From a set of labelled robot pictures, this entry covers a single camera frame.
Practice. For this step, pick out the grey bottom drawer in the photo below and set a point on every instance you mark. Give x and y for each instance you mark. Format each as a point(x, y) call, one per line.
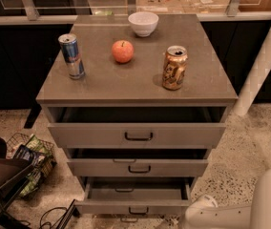
point(139, 196)

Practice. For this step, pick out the grey drawer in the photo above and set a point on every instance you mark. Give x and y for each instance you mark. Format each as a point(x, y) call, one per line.
point(137, 127)
point(138, 163)
point(139, 196)

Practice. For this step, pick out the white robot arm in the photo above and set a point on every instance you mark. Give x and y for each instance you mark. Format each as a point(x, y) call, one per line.
point(205, 213)

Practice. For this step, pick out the grey middle drawer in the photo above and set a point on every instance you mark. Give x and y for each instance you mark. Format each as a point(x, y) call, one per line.
point(138, 163)

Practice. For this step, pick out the grey top drawer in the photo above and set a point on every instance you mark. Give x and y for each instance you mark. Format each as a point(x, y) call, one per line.
point(137, 127)

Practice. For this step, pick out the gold soda can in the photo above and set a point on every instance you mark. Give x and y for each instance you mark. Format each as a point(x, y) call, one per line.
point(174, 67)

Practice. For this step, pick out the black bar tool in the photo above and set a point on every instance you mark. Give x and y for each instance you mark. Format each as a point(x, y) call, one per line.
point(72, 211)

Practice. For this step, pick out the red apple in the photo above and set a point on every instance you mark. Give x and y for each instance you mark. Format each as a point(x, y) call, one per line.
point(122, 51)

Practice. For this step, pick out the green snack bag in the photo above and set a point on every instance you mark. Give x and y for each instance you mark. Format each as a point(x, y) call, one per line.
point(42, 168)

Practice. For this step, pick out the white ceramic bowl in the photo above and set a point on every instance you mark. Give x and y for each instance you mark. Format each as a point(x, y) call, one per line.
point(143, 23)

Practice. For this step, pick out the dark blue snack bag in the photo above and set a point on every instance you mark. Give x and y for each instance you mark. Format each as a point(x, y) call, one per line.
point(23, 152)

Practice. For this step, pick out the cardboard box left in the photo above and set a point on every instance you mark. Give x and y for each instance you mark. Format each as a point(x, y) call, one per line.
point(160, 6)

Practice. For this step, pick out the blue silver energy drink can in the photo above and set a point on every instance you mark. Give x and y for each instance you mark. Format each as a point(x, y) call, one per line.
point(71, 54)

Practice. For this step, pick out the black wire basket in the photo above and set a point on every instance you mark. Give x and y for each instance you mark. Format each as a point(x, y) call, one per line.
point(14, 142)

